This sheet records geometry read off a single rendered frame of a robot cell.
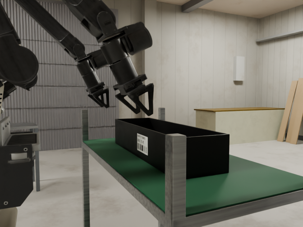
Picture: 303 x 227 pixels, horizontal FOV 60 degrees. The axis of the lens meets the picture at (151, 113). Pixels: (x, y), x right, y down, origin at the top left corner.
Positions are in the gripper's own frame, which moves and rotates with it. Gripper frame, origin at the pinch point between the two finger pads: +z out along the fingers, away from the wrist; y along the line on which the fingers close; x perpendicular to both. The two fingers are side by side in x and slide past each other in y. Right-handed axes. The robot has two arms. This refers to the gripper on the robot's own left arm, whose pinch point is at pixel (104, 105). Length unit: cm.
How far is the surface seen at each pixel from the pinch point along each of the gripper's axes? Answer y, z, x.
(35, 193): 222, 89, 79
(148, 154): -31.8, 15.9, 0.6
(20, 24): 474, -145, -14
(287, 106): 359, 272, -479
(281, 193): -67, 26, -14
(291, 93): 358, 248, -502
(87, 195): 18.4, 38.1, 24.3
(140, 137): -25.5, 11.8, -1.4
